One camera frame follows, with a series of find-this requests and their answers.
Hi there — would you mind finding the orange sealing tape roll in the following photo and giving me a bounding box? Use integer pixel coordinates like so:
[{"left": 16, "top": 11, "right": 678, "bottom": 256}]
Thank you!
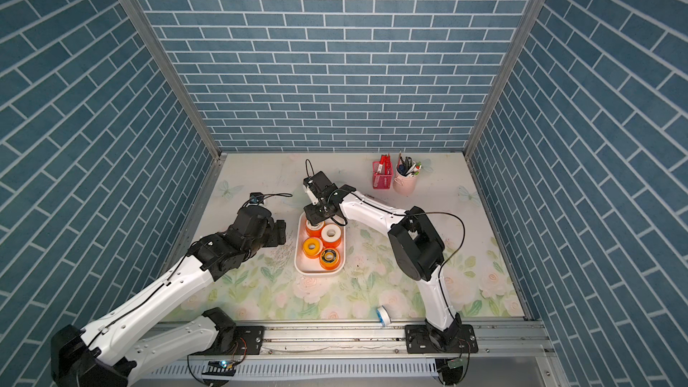
[
  {"left": 305, "top": 220, "right": 325, "bottom": 238},
  {"left": 321, "top": 224, "right": 343, "bottom": 248}
]

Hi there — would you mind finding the white plastic storage box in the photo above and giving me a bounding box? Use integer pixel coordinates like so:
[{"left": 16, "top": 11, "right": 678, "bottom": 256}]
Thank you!
[{"left": 294, "top": 214, "right": 347, "bottom": 277}]

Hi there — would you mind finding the large yellow orange tape roll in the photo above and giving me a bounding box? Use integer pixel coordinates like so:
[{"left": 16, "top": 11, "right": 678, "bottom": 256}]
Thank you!
[{"left": 319, "top": 248, "right": 341, "bottom": 272}]

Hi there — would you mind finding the small blue tape roll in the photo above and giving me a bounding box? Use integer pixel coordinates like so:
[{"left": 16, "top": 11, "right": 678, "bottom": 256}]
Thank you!
[{"left": 376, "top": 306, "right": 392, "bottom": 327}]

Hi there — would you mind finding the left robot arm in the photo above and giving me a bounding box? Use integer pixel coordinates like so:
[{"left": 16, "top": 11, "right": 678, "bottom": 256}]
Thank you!
[{"left": 50, "top": 205, "right": 286, "bottom": 386}]

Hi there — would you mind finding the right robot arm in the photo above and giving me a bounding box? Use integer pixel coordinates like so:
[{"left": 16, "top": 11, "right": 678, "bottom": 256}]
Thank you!
[{"left": 303, "top": 172, "right": 460, "bottom": 338}]

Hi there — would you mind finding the pink mesh pen holder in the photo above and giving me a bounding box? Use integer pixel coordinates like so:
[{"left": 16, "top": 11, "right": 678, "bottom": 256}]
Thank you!
[{"left": 372, "top": 161, "right": 393, "bottom": 190}]

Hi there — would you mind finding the red marker in mesh holder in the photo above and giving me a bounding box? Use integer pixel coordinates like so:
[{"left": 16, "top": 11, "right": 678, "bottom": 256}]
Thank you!
[{"left": 376, "top": 154, "right": 392, "bottom": 175}]

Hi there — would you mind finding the pink bucket pen holder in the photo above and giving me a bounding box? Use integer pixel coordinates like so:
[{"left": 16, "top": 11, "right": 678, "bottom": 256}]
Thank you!
[{"left": 392, "top": 165, "right": 419, "bottom": 196}]

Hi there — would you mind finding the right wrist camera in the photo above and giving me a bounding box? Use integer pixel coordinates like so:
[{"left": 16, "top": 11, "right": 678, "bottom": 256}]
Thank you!
[{"left": 303, "top": 177, "right": 321, "bottom": 205}]

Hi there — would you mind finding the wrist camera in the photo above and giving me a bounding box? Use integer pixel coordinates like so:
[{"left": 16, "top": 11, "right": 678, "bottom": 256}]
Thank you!
[
  {"left": 245, "top": 192, "right": 265, "bottom": 205},
  {"left": 303, "top": 177, "right": 321, "bottom": 205}
]

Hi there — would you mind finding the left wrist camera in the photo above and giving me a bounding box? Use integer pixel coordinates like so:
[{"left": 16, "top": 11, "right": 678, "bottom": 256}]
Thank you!
[{"left": 245, "top": 192, "right": 265, "bottom": 205}]

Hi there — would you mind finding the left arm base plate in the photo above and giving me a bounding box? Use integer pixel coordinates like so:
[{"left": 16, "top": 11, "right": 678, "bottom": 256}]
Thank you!
[{"left": 200, "top": 325, "right": 265, "bottom": 358}]

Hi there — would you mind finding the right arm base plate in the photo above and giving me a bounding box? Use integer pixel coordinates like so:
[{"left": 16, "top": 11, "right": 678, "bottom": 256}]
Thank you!
[{"left": 404, "top": 324, "right": 478, "bottom": 354}]

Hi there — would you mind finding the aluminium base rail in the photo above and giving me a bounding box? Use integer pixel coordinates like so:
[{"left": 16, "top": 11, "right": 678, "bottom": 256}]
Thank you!
[{"left": 109, "top": 319, "right": 555, "bottom": 361}]

